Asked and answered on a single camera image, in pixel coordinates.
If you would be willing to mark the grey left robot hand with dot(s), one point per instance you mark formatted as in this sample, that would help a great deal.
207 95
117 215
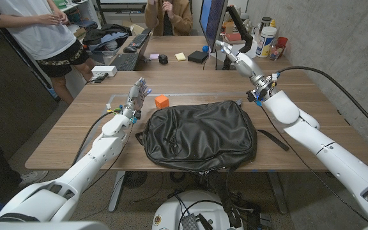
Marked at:
134 97

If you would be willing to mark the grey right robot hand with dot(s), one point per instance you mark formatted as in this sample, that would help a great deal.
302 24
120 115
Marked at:
246 65

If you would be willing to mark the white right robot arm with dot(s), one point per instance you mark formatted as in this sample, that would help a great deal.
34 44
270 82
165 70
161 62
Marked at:
308 134

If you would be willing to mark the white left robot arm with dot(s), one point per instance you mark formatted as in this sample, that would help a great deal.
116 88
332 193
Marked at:
102 150

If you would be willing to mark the orange block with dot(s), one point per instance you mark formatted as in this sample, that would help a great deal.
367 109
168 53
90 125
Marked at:
162 102

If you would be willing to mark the clear glass cup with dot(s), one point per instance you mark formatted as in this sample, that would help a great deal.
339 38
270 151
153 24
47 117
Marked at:
275 52

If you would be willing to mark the red cup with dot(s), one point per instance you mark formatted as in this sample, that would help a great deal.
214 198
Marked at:
282 41

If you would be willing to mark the black leather backpack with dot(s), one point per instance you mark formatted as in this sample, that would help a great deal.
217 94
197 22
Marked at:
200 134

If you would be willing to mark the white wipes canister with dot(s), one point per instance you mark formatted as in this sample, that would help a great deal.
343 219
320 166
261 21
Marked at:
265 43

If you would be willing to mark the red book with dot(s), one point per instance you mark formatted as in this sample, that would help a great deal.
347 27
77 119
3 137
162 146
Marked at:
233 37

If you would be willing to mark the white desk riser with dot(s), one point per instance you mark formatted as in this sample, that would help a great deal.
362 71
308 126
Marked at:
212 58

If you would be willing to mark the black laptop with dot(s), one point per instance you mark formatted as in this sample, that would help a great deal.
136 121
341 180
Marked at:
128 62

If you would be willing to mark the black plug adapter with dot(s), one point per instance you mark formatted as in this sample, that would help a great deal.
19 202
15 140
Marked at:
102 77

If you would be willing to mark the white power strip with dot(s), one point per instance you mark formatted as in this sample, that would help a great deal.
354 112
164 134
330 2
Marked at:
104 70

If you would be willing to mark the blue ball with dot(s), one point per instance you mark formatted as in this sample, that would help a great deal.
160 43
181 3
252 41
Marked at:
205 49

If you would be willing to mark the purple sticky notes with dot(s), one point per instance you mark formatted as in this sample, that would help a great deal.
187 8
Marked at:
154 56

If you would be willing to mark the small black round device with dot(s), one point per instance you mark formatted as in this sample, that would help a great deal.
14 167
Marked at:
163 59

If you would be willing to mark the black computer mouse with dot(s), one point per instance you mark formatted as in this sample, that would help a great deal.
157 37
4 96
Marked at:
129 50

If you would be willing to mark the jar with black lid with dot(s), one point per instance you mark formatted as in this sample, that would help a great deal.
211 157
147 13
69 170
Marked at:
266 21

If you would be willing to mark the small black box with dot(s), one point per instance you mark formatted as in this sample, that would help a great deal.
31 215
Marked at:
198 57

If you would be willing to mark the yellow bottle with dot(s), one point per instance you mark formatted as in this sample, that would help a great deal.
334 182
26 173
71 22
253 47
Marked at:
272 23

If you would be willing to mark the computer monitor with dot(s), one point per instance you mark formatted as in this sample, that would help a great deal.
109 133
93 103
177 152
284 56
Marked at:
214 19

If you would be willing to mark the black keyboard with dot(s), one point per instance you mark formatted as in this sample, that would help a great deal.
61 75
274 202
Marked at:
139 40

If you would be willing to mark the yellow sticky note pad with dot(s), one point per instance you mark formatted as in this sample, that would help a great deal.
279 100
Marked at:
180 57

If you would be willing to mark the black bag with clothes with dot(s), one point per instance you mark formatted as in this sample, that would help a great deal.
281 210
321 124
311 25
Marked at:
105 33

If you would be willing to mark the seated person in brown jacket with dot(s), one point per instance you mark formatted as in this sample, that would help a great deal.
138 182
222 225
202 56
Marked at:
182 19

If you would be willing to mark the black round fan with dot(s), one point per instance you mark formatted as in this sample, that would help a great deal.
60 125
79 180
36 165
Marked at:
135 179

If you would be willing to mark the white shelf unit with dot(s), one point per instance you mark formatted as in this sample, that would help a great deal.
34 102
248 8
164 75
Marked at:
89 12

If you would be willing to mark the grey table leg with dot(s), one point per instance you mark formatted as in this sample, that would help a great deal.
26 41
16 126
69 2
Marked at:
117 191
278 191

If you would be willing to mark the standing person in white t-shirt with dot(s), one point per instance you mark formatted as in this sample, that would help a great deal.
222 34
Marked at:
37 32

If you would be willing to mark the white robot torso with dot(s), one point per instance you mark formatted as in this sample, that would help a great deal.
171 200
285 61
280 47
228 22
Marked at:
171 214

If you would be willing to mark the dark brown panel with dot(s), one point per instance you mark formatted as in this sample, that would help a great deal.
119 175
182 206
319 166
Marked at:
8 96

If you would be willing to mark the person in dark trousers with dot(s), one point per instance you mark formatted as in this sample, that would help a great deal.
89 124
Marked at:
32 177

